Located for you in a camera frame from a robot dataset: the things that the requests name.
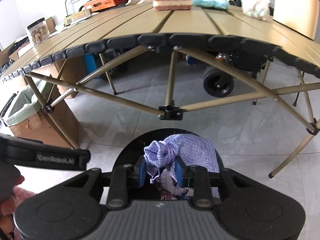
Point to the cardboard box with green liner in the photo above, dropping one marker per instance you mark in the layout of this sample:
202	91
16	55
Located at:
25	117

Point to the purple woven drawstring pouch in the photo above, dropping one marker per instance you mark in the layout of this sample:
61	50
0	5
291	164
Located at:
160	161

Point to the blue storage box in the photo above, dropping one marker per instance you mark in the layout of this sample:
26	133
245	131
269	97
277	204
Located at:
90	63

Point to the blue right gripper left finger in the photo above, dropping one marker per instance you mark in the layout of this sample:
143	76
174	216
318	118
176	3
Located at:
141	165

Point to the small yellow carton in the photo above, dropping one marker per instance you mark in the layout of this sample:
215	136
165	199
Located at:
77	17

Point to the pink sponge block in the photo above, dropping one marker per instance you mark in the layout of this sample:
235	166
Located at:
161	5

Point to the clear crumpled plastic bag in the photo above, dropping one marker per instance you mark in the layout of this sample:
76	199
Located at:
258	9

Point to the clear jar with snacks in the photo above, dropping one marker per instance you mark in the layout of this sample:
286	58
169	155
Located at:
38	31

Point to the cream thermos jug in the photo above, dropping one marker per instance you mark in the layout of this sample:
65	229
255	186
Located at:
299	15

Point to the black cart wheel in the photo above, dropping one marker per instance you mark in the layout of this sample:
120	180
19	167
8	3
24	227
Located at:
217	83

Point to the light blue fluffy cloth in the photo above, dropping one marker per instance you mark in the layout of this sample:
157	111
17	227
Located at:
211	4

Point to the tan folding camping table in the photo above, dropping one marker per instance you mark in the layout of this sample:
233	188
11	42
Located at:
197	32

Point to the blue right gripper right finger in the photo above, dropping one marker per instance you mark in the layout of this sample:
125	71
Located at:
180	171

